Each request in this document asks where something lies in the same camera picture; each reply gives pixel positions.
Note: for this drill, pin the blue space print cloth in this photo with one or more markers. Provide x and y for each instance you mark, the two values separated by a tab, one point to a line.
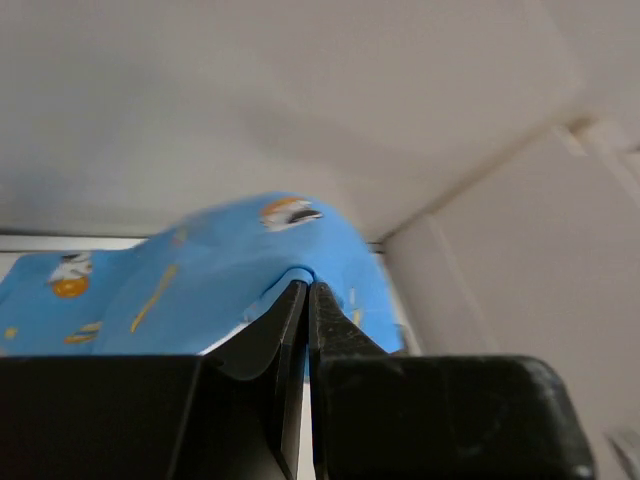
191	287

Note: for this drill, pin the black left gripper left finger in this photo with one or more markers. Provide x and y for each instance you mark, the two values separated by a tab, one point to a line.
244	414

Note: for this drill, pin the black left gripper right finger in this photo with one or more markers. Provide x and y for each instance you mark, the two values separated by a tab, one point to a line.
382	416

